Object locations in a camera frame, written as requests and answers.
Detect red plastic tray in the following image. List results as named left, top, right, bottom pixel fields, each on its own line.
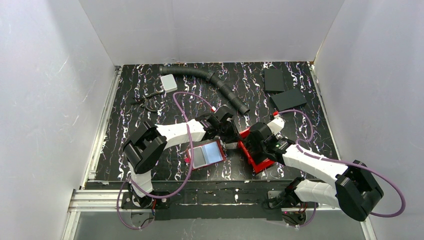
left=237, top=126, right=275, bottom=174

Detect red card holder wallet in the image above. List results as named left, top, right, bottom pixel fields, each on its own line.
left=184, top=140, right=227, bottom=170

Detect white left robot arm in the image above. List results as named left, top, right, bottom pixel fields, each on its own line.
left=123, top=105, right=241, bottom=198

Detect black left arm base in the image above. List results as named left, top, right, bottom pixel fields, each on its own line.
left=120, top=192, right=170, bottom=210

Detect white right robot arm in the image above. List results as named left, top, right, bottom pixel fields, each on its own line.
left=241, top=122, right=384, bottom=222

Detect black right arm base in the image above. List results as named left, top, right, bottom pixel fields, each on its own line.
left=261, top=190, right=319, bottom=228

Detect black flat pad lower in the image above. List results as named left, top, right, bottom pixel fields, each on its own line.
left=270, top=88, right=307, bottom=112

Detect black flat pad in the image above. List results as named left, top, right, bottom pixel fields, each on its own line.
left=263, top=68, right=285, bottom=94
left=270, top=88, right=307, bottom=112

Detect small grey box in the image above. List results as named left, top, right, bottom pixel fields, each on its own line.
left=160, top=74, right=178, bottom=93

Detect black flat pad upper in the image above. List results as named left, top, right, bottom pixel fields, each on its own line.
left=263, top=68, right=285, bottom=94

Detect black pliers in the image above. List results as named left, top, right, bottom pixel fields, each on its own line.
left=130, top=91, right=165, bottom=113

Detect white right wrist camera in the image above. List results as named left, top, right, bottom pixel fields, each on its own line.
left=266, top=115, right=285, bottom=135

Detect black corrugated hose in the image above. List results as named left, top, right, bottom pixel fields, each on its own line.
left=158, top=65, right=250, bottom=115

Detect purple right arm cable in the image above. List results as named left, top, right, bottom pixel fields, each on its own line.
left=272, top=109, right=407, bottom=229

